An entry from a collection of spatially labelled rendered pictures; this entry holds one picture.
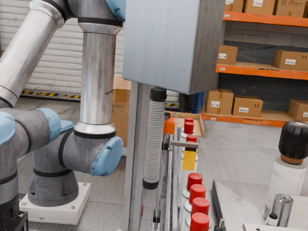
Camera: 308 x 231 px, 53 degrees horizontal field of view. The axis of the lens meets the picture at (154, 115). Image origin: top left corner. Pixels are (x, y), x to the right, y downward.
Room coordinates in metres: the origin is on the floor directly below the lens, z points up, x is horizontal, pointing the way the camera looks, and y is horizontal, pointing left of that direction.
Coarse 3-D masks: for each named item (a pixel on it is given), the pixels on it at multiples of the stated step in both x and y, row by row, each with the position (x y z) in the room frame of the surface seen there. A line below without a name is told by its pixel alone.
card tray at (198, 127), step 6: (174, 114) 1.88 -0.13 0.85; (180, 114) 1.88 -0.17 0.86; (186, 114) 1.88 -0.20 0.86; (192, 114) 1.88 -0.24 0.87; (198, 114) 1.87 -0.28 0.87; (180, 120) 1.83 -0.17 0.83; (198, 120) 1.86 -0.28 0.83; (180, 126) 1.71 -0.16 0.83; (198, 126) 1.74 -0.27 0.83; (198, 132) 1.63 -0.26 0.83
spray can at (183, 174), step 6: (180, 162) 0.82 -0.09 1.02; (180, 168) 0.82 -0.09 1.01; (180, 174) 0.81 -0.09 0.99; (186, 174) 0.80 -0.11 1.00; (180, 180) 0.81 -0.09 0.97; (186, 180) 0.80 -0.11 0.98; (180, 186) 0.81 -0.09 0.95; (186, 186) 0.80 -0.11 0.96; (180, 192) 0.81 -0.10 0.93; (180, 198) 0.80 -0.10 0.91; (180, 204) 0.80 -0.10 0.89
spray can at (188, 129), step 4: (184, 124) 1.01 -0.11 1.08; (188, 124) 0.99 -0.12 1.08; (192, 124) 1.00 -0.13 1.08; (184, 128) 1.00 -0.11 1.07; (188, 128) 0.99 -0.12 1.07; (192, 128) 0.99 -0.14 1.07; (184, 132) 1.00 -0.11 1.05; (188, 132) 0.99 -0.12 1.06; (192, 132) 1.00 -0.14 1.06; (184, 136) 0.99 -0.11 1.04; (180, 140) 1.00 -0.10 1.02; (184, 140) 0.98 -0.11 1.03; (180, 148) 0.99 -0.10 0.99; (180, 152) 0.99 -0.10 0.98; (180, 156) 0.99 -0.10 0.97
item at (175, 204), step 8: (176, 112) 1.55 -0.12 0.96; (176, 120) 1.42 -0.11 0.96; (176, 128) 1.30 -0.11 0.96; (176, 136) 1.20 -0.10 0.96; (176, 152) 1.03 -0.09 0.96; (176, 160) 0.96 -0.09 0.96; (176, 168) 0.90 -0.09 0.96; (176, 176) 0.85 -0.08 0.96; (176, 184) 0.80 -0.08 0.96; (176, 192) 0.75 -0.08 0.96; (176, 200) 0.71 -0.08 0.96; (176, 208) 0.68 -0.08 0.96; (176, 216) 0.64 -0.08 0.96; (176, 224) 0.61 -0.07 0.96
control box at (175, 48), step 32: (128, 0) 0.64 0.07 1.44; (160, 0) 0.59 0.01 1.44; (192, 0) 0.55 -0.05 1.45; (224, 0) 0.61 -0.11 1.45; (128, 32) 0.64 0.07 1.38; (160, 32) 0.59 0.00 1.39; (192, 32) 0.55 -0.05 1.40; (128, 64) 0.63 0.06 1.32; (160, 64) 0.58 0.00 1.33; (192, 64) 0.54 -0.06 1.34
